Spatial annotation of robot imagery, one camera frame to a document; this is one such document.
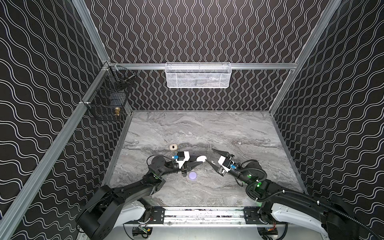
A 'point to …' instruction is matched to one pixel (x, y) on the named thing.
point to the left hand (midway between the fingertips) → (204, 161)
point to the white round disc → (201, 158)
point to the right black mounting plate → (251, 216)
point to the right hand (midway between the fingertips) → (211, 152)
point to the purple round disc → (192, 175)
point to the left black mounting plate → (158, 214)
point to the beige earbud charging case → (173, 147)
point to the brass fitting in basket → (117, 110)
